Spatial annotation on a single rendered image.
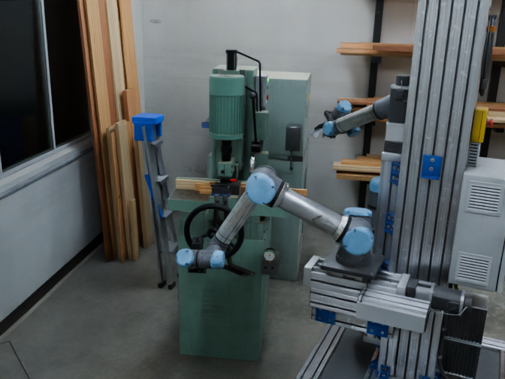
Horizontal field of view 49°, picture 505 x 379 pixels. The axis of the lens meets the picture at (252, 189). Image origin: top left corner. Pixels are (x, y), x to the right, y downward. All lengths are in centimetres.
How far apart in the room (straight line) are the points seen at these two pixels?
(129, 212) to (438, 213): 249
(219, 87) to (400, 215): 104
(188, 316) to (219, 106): 113
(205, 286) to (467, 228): 135
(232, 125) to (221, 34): 244
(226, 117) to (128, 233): 174
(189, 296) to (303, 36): 278
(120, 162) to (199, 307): 145
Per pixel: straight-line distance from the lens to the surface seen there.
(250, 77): 296
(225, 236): 236
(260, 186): 209
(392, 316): 225
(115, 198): 415
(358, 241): 214
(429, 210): 239
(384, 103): 269
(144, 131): 356
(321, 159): 516
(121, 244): 422
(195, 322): 308
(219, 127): 275
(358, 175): 468
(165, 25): 524
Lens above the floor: 180
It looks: 18 degrees down
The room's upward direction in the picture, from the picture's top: 2 degrees clockwise
